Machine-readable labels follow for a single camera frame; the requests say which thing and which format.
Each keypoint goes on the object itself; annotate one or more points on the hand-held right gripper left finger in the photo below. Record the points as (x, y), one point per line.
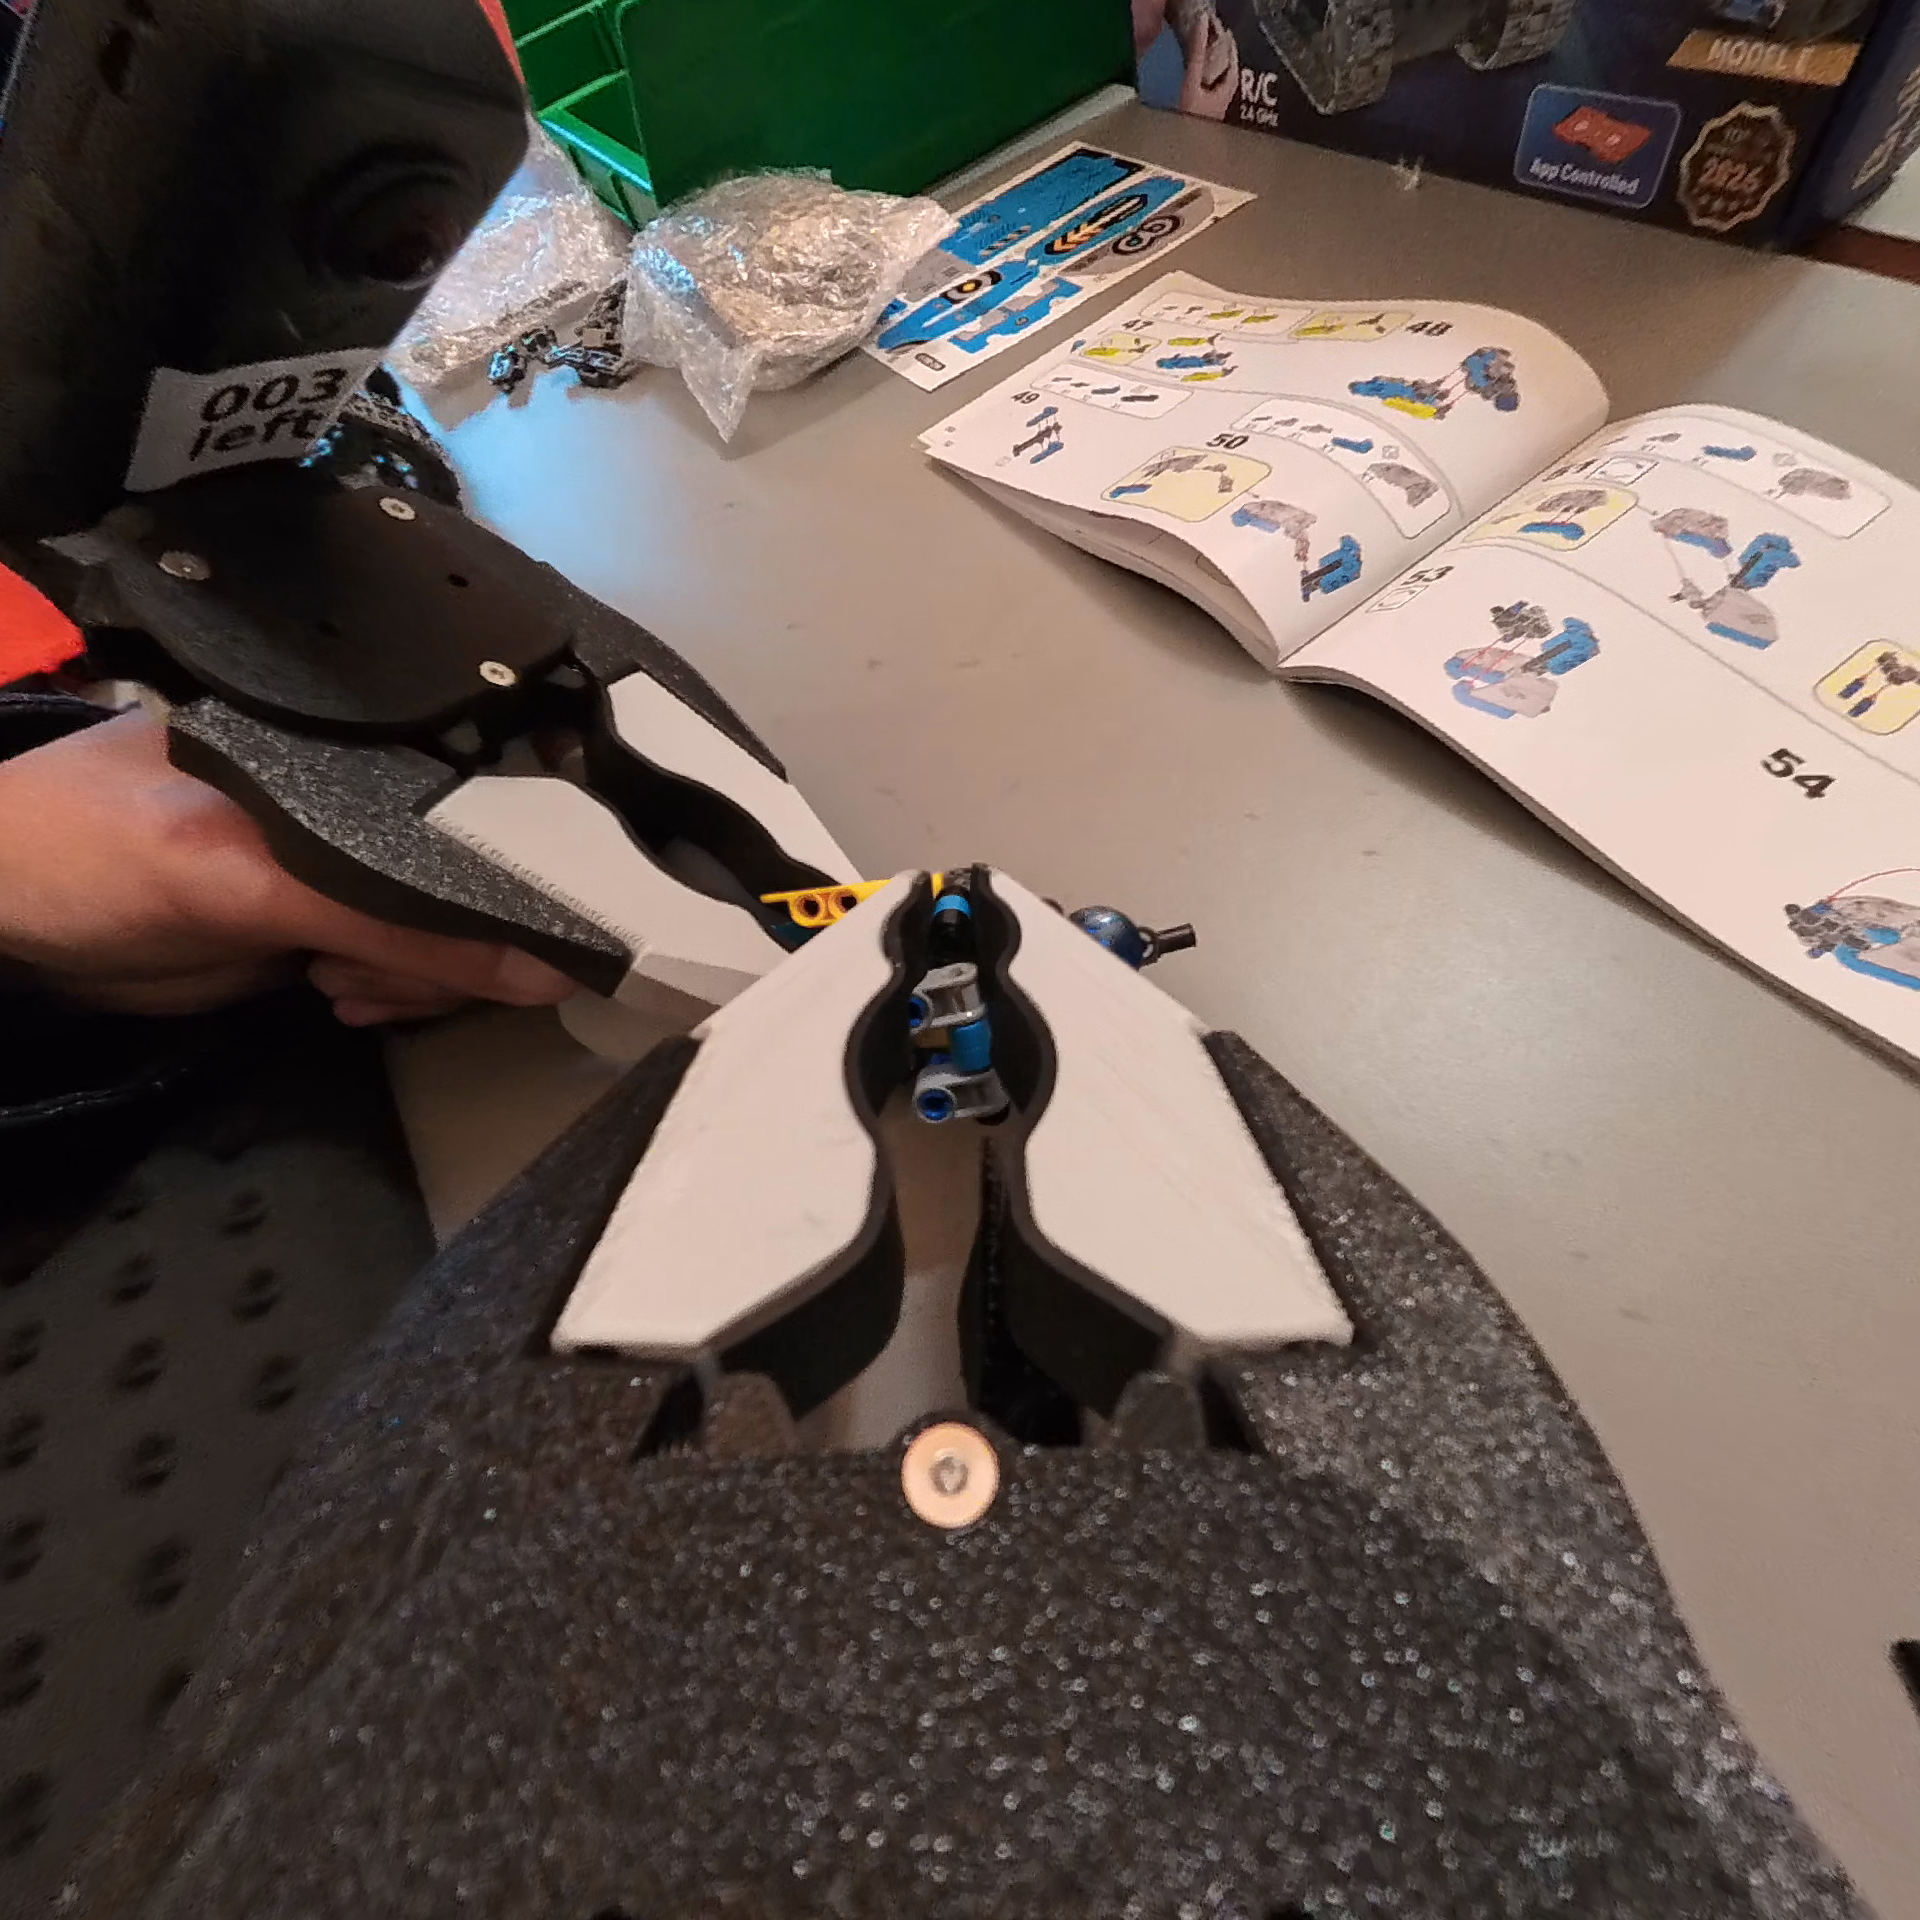
(718, 1198)

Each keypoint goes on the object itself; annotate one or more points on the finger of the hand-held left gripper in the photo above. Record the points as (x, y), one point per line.
(613, 870)
(734, 782)

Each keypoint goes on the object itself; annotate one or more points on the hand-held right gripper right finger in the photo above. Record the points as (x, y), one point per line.
(1170, 1198)

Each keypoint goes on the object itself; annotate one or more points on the blue yellow brick assembly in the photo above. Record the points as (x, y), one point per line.
(817, 895)

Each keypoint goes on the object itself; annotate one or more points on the black gear brick assembly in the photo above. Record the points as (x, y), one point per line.
(961, 1037)

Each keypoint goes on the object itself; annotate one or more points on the grey desk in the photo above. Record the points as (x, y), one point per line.
(1440, 1053)

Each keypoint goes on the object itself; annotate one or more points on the person's left hand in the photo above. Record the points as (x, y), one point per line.
(181, 886)

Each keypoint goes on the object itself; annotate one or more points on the clear plastic bag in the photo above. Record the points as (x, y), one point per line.
(782, 284)
(526, 284)

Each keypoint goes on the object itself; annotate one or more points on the blue sticker sheet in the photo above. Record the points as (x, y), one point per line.
(1053, 257)

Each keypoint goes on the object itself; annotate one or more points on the black studded mat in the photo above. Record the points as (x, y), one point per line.
(152, 1500)

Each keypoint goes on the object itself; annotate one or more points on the building instruction booklet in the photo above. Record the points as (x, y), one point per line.
(1499, 571)

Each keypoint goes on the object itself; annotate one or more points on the green plastic bin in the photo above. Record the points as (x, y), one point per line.
(839, 75)

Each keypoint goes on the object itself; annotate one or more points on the toy kit box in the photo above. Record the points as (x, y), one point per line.
(1560, 104)

